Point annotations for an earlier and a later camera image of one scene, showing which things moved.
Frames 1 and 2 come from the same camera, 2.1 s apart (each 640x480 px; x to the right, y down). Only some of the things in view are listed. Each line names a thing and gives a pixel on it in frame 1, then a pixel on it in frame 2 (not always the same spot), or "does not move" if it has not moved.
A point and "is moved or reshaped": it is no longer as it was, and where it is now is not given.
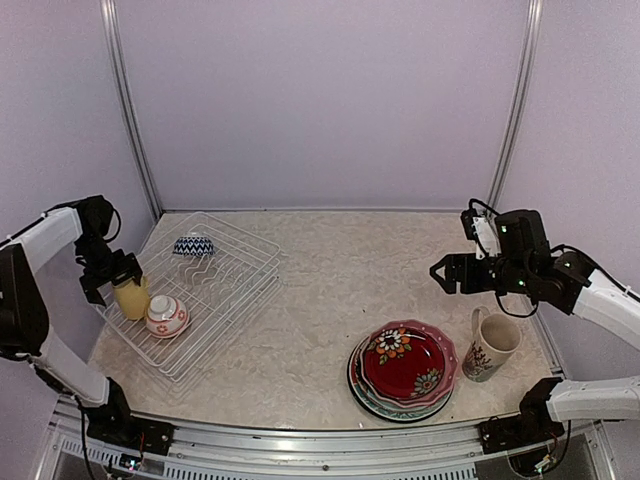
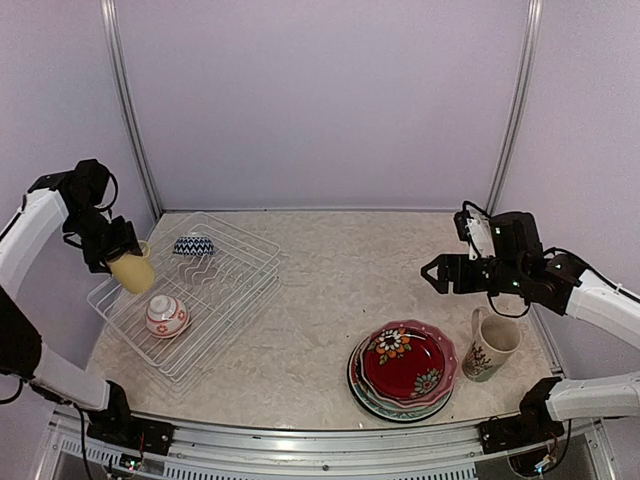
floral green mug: [496, 337] does not move
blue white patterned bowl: [194, 246] does not move
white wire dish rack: [208, 281] does not move
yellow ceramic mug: [134, 299] is moved or reshaped
